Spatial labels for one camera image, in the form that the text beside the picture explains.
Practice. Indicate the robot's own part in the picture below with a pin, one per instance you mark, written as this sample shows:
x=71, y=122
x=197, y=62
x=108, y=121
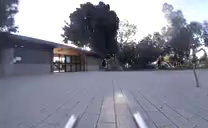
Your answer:
x=70, y=121
x=139, y=120

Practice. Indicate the row of trees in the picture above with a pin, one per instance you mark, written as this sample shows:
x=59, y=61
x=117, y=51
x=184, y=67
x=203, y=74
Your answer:
x=172, y=43

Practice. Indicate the large dark tree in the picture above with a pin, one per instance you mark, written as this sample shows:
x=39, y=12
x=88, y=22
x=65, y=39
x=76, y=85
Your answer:
x=92, y=26

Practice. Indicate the low grey building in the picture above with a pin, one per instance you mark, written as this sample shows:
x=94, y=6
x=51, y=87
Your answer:
x=25, y=55

